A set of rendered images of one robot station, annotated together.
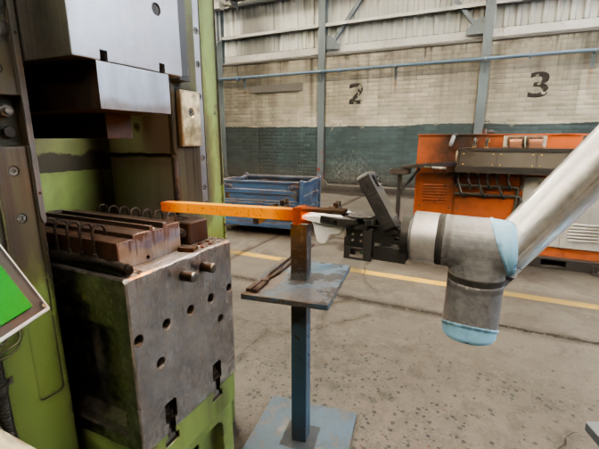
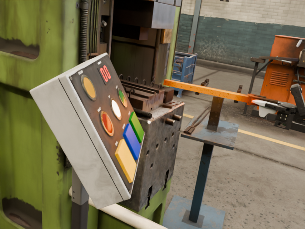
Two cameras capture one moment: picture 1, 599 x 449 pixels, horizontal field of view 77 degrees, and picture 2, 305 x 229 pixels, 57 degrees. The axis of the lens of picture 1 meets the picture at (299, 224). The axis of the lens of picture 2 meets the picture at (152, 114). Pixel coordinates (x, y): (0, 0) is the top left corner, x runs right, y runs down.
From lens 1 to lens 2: 0.47 m
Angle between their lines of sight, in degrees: 7
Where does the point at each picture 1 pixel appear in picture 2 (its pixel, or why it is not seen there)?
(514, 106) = not seen: outside the picture
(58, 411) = not seen: hidden behind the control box
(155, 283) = (157, 124)
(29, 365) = not seen: hidden behind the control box
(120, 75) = (160, 8)
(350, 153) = (215, 38)
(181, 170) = (158, 57)
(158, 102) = (169, 22)
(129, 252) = (146, 106)
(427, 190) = (274, 75)
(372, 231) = (293, 115)
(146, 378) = (146, 172)
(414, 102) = (268, 6)
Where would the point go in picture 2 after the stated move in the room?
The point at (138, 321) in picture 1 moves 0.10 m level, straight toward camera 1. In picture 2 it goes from (149, 143) to (158, 154)
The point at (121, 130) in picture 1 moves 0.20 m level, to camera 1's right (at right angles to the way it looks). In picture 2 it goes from (144, 35) to (189, 41)
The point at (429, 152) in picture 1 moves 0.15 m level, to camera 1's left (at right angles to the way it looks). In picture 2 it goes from (280, 49) to (270, 48)
